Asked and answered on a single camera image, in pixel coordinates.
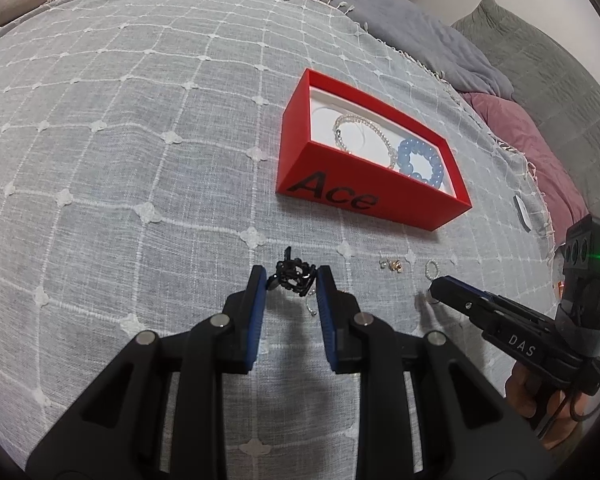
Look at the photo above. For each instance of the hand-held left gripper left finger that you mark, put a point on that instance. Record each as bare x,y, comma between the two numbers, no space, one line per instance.
257,292

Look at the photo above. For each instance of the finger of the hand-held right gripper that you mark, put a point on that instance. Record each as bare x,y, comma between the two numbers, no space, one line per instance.
472,290
460,301

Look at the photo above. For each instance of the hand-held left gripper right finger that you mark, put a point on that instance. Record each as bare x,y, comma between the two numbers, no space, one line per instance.
324,300

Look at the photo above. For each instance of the black lace jewelry piece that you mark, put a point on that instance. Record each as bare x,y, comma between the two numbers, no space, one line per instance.
290,272

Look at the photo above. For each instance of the red jewelry box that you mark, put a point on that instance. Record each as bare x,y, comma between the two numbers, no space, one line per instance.
430,210

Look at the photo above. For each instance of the person's right hand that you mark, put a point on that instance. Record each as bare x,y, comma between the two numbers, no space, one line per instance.
520,385

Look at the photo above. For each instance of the small white case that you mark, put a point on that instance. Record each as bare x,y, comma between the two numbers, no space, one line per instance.
521,212

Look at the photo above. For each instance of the mauve pillow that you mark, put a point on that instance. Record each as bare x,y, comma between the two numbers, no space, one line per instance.
520,130

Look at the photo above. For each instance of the grey checked fringed blanket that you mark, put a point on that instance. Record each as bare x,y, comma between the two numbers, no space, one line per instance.
130,160

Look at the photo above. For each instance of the grey quilted cushion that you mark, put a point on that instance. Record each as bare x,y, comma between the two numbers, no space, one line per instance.
555,70

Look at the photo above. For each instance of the grey pillow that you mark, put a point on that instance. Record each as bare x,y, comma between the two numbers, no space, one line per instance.
405,25

